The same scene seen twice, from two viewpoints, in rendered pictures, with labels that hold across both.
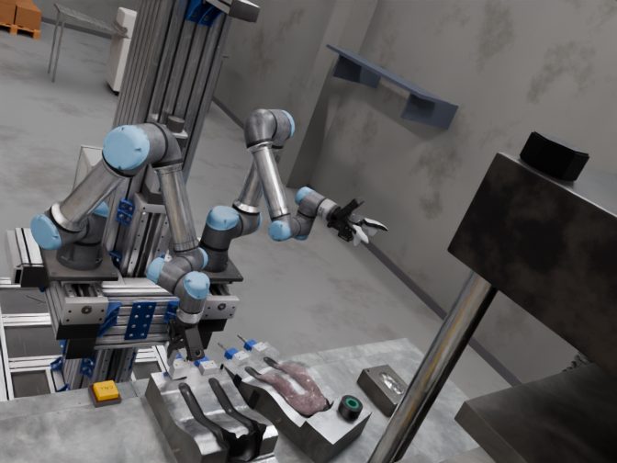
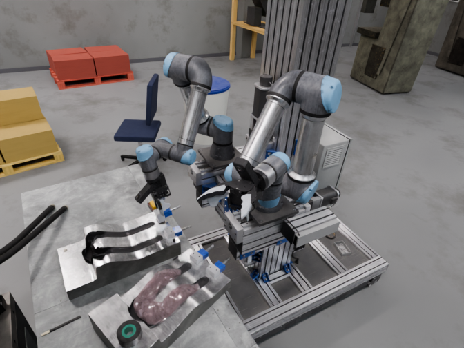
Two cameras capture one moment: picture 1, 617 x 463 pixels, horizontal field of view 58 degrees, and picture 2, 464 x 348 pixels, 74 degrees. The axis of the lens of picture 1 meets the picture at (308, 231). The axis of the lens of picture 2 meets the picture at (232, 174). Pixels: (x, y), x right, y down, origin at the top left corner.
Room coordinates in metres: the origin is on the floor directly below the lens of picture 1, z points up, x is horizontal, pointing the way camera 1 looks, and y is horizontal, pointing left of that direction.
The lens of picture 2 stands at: (2.00, -0.84, 1.99)
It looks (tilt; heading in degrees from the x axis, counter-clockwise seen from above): 35 degrees down; 100
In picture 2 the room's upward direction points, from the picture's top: 4 degrees clockwise
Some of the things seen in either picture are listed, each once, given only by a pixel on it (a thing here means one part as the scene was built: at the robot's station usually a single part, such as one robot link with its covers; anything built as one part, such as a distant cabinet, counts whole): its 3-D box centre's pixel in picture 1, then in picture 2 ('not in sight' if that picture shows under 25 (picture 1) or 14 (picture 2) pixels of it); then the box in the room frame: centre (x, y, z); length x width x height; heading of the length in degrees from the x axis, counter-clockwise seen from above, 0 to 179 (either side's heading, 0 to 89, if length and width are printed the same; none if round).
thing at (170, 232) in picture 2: (201, 361); (178, 230); (1.57, 0.18, 0.89); 0.13 x 0.05 x 0.05; 44
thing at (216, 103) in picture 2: not in sight; (206, 110); (0.96, 2.80, 0.37); 0.61 x 0.61 x 0.74
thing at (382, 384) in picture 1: (387, 389); not in sight; (1.91, -0.53, 0.83); 0.20 x 0.15 x 0.07; 44
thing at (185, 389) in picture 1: (223, 412); (122, 239); (1.35, 0.04, 0.92); 0.35 x 0.16 x 0.09; 44
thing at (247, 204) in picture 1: (257, 175); (306, 143); (2.10, 0.27, 1.41); 0.15 x 0.12 x 0.55; 155
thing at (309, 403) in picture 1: (296, 384); (165, 291); (1.64, -0.16, 0.90); 0.26 x 0.18 x 0.08; 61
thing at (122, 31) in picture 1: (141, 57); not in sight; (7.38, 2.91, 0.52); 2.20 x 0.55 x 1.04; 130
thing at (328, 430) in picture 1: (294, 392); (166, 299); (1.64, -0.16, 0.85); 0.50 x 0.26 x 0.11; 61
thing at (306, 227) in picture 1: (300, 224); (266, 188); (1.97, 0.04, 1.34); 0.11 x 0.08 x 0.11; 155
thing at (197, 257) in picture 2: (230, 353); (203, 253); (1.72, 0.10, 0.85); 0.13 x 0.05 x 0.05; 61
